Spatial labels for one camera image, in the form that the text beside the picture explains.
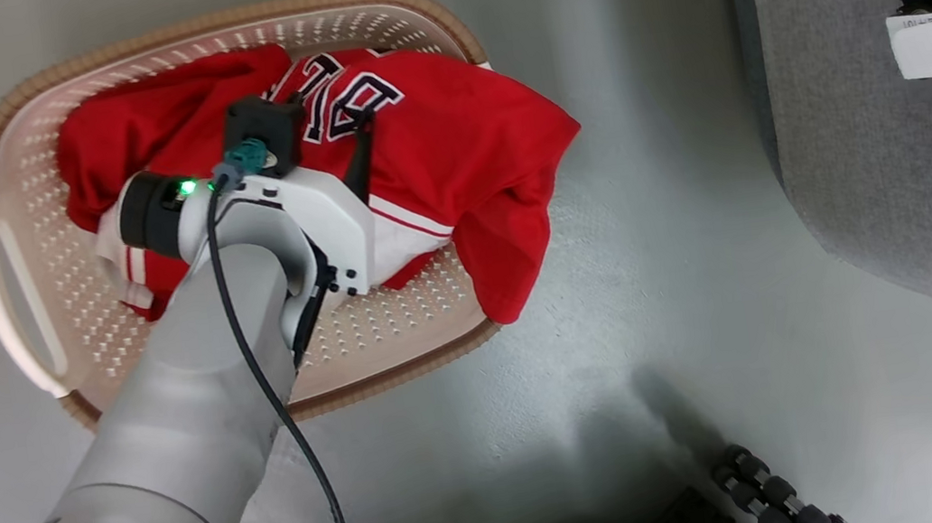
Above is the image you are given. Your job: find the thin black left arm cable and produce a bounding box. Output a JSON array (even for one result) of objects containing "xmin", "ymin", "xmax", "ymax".
[{"xmin": 199, "ymin": 172, "xmax": 350, "ymax": 523}]

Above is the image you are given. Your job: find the black roller base wheel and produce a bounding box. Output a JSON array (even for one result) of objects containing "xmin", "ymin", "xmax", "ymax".
[{"xmin": 706, "ymin": 429, "xmax": 849, "ymax": 523}]

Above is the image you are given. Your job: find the red baseball jersey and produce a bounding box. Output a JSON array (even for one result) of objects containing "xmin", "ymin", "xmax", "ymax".
[{"xmin": 45, "ymin": 2, "xmax": 608, "ymax": 384}]

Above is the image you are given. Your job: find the teal left cable connector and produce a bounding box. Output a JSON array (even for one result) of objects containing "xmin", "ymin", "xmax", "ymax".
[{"xmin": 208, "ymin": 138, "xmax": 275, "ymax": 194}]

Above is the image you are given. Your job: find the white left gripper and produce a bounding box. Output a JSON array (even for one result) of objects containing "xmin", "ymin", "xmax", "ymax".
[{"xmin": 203, "ymin": 108, "xmax": 407, "ymax": 369}]

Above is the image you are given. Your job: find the beige perforated laundry basket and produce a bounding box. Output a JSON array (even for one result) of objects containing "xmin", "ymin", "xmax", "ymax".
[{"xmin": 0, "ymin": 0, "xmax": 536, "ymax": 462}]

